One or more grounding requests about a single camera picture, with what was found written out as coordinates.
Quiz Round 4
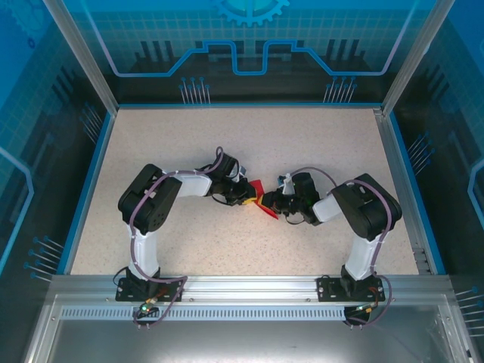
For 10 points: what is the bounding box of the red paper sheet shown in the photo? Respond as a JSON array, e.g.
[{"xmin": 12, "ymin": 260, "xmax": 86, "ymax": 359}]
[{"xmin": 248, "ymin": 178, "xmax": 279, "ymax": 220}]

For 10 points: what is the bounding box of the shiny metal sheet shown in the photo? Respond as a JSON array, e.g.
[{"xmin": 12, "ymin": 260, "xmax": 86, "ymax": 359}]
[{"xmin": 22, "ymin": 294, "xmax": 476, "ymax": 363}]

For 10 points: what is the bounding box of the blue table border strip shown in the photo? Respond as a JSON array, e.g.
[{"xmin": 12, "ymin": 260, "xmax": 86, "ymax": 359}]
[
  {"xmin": 62, "ymin": 111, "xmax": 116, "ymax": 275},
  {"xmin": 116, "ymin": 101, "xmax": 383, "ymax": 110},
  {"xmin": 389, "ymin": 113, "xmax": 447, "ymax": 275}
]

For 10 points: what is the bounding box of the blue printed side panel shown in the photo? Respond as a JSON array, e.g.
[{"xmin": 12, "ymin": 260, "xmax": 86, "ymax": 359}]
[
  {"xmin": 392, "ymin": 0, "xmax": 484, "ymax": 363},
  {"xmin": 0, "ymin": 0, "xmax": 114, "ymax": 363}
]

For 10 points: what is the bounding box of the thin black left camera cable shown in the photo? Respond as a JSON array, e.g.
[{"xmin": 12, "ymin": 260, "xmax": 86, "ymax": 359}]
[{"xmin": 209, "ymin": 192, "xmax": 234, "ymax": 207}]

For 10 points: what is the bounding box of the aluminium mounting rail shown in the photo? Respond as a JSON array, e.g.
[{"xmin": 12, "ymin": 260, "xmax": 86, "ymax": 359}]
[{"xmin": 51, "ymin": 275, "xmax": 453, "ymax": 303}]

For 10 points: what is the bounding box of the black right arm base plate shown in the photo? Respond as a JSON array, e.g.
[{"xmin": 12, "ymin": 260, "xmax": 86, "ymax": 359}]
[{"xmin": 316, "ymin": 275, "xmax": 386, "ymax": 303}]

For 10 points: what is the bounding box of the aluminium side rail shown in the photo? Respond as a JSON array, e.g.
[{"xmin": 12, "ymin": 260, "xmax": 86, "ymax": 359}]
[{"xmin": 372, "ymin": 107, "xmax": 432, "ymax": 274}]

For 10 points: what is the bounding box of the slotted grey cable duct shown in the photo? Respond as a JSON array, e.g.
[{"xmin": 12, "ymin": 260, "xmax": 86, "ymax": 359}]
[{"xmin": 60, "ymin": 306, "xmax": 445, "ymax": 321}]

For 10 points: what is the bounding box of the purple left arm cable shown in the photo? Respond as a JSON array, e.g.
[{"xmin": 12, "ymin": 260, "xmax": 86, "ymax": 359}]
[{"xmin": 129, "ymin": 146, "xmax": 225, "ymax": 330}]

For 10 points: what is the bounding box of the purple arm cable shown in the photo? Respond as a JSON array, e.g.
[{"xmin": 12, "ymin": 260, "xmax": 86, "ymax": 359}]
[
  {"xmin": 290, "ymin": 166, "xmax": 393, "ymax": 327},
  {"xmin": 129, "ymin": 146, "xmax": 225, "ymax": 330}
]

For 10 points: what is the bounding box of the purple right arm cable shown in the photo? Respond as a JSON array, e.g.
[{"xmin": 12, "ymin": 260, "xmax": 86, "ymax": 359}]
[{"xmin": 290, "ymin": 166, "xmax": 393, "ymax": 327}]

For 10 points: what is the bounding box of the cable connector with green light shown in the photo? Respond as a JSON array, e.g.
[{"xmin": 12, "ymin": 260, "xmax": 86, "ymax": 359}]
[{"xmin": 138, "ymin": 298, "xmax": 158, "ymax": 317}]

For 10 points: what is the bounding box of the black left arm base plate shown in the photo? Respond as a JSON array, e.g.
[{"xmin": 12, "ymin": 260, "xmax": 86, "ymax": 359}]
[{"xmin": 115, "ymin": 277, "xmax": 186, "ymax": 303}]

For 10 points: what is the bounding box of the blue printed gear wall panel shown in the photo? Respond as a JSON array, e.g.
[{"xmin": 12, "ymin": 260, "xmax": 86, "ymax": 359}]
[{"xmin": 70, "ymin": 0, "xmax": 420, "ymax": 105}]

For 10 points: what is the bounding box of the aluminium frame post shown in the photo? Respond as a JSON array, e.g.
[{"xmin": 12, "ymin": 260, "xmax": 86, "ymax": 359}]
[
  {"xmin": 43, "ymin": 0, "xmax": 120, "ymax": 113},
  {"xmin": 381, "ymin": 0, "xmax": 453, "ymax": 114}
]

